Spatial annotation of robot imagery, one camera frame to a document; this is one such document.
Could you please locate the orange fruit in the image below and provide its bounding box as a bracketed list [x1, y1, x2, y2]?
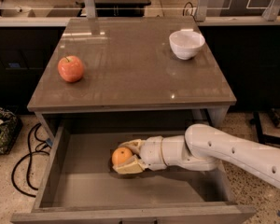
[111, 147, 133, 166]

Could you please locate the black stand with caster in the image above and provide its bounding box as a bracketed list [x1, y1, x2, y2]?
[250, 108, 280, 147]

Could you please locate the patterned basket with items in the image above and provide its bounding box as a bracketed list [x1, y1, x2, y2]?
[0, 107, 22, 155]

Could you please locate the dark desk behind glass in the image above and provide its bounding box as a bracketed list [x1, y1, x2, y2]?
[94, 0, 151, 17]

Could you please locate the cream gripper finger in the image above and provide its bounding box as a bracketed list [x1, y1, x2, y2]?
[119, 139, 145, 155]
[113, 155, 146, 175]

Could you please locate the white ceramic bowl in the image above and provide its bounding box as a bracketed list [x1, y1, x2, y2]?
[169, 30, 205, 60]

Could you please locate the red apple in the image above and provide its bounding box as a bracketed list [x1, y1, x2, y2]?
[58, 55, 84, 83]

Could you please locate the black floor cable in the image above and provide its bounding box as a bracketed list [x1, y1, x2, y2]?
[10, 122, 51, 199]

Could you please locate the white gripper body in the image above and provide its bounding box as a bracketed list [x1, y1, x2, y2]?
[139, 136, 166, 171]

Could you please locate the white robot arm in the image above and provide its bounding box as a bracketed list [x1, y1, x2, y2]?
[111, 124, 280, 189]

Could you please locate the open grey top drawer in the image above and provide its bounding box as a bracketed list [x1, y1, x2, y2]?
[10, 109, 257, 224]

